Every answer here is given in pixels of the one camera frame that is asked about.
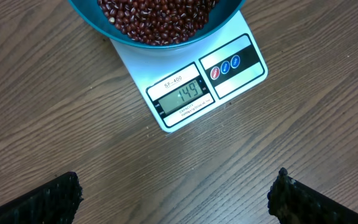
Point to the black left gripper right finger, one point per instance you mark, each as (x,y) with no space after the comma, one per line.
(295,203)

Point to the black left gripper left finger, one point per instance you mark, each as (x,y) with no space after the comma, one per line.
(54,202)

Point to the red beans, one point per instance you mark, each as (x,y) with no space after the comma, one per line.
(157,22)

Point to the white digital kitchen scale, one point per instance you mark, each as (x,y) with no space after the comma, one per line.
(182,84)

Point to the teal bowl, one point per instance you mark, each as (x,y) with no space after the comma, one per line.
(218,17)

